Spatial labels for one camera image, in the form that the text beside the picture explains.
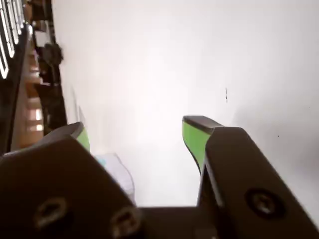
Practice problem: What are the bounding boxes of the teal whale-shaped bin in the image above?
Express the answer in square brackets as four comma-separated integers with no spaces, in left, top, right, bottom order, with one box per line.
[93,152,137,204]

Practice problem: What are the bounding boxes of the white ceiling light panel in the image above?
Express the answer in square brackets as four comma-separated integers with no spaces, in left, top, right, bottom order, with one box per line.
[0,0,25,58]
[0,43,9,78]

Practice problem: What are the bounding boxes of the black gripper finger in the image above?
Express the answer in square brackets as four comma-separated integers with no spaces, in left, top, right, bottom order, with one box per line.
[0,121,145,239]
[181,115,319,239]

